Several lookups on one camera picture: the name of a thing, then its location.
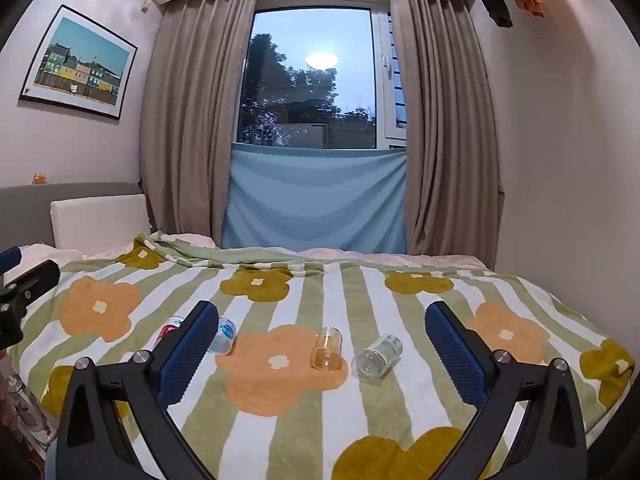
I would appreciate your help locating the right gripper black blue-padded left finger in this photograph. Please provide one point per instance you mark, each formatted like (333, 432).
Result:
(92, 441)

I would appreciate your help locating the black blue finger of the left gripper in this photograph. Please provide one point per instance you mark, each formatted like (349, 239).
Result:
(19, 294)

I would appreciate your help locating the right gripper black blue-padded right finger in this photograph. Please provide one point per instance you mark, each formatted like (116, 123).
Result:
(550, 442)

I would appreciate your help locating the white blue-labelled plastic cup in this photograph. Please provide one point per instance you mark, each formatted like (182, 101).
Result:
(223, 342)

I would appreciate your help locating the clear bottle beside bed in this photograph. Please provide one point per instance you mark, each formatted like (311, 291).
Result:
(29, 410)

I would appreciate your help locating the grey bed headboard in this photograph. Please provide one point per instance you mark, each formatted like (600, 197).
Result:
(25, 209)

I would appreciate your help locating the white pillow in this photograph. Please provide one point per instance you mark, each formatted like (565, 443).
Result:
(95, 224)

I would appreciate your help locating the small orange object on headboard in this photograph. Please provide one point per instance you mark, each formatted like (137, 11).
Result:
(39, 179)

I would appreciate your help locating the red-labelled clear water bottle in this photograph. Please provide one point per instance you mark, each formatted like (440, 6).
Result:
(172, 323)

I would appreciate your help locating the green-labelled clear glass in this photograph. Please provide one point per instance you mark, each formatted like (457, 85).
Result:
(375, 361)

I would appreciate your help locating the framed townscape picture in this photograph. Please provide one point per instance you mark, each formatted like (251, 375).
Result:
(80, 64)

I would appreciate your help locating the striped floral bed blanket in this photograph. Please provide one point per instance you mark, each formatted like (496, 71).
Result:
(262, 411)

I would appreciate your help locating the right beige curtain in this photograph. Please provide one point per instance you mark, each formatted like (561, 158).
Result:
(453, 192)

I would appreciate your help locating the beige curtain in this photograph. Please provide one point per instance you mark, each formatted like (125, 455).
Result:
(453, 192)
(190, 111)

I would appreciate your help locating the light blue hanging cloth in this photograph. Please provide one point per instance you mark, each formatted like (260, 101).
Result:
(303, 198)

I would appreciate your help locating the left beige curtain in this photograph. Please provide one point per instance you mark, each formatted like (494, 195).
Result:
(190, 111)

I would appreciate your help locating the window with white frame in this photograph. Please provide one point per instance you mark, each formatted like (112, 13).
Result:
(323, 77)

